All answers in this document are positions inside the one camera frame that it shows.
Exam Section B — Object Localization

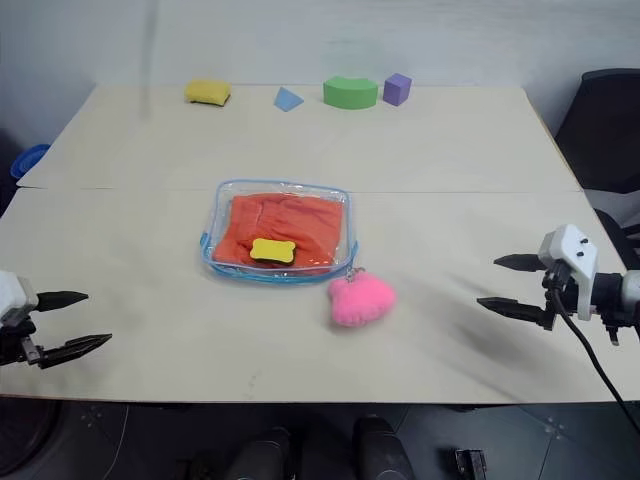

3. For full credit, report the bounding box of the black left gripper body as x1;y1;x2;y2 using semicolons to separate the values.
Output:
0;319;45;370

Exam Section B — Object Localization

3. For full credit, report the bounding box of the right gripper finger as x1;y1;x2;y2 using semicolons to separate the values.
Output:
475;296;554;332
492;253;545;274

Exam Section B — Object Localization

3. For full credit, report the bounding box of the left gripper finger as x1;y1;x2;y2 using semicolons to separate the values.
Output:
38;333;114;371
35;290;91;315

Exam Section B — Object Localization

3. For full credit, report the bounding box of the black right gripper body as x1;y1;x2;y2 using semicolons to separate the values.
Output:
536;259;577;332

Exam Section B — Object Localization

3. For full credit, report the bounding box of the clear blue-trimmed pouch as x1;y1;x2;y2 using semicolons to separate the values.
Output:
199;178;361;288

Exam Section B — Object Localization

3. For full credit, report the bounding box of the orange cloth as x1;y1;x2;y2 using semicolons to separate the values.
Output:
211;193;347;270

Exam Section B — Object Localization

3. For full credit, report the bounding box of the dark round floor object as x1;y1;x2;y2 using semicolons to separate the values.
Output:
0;398;62;477

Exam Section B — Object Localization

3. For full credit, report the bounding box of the blue plastic bowl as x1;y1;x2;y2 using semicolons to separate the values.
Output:
10;143;52;180

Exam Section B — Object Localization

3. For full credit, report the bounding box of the black office chair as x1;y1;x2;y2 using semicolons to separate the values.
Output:
553;68;640;274

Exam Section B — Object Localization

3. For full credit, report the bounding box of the small black clamp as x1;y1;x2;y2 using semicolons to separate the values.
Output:
453;448;487;480

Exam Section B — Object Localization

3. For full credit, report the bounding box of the purple foam cube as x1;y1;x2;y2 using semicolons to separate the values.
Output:
382;72;414;108

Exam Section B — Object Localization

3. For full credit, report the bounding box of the small yellow black sponge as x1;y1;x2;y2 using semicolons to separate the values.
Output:
248;237;298;265

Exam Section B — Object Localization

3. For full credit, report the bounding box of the green foam arch block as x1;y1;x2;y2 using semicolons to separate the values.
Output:
322;75;380;110

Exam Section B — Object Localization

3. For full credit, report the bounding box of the large yellow black sponge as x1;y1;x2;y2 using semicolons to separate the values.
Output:
183;78;233;108

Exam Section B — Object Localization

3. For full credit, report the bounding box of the blue foam triangular prism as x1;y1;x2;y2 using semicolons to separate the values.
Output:
272;86;306;114

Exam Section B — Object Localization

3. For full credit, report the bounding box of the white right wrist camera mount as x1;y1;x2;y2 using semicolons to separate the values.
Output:
537;224;600;322

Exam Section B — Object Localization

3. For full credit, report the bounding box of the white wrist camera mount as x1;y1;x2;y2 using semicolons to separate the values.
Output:
537;224;600;322
0;269;40;327

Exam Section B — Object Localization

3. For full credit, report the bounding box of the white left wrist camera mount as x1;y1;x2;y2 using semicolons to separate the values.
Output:
0;269;40;327

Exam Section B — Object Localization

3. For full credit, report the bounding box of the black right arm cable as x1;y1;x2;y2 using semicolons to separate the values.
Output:
548;263;640;422

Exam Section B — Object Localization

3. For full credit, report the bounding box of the pink plush keychain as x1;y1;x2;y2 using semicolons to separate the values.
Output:
326;267;398;329

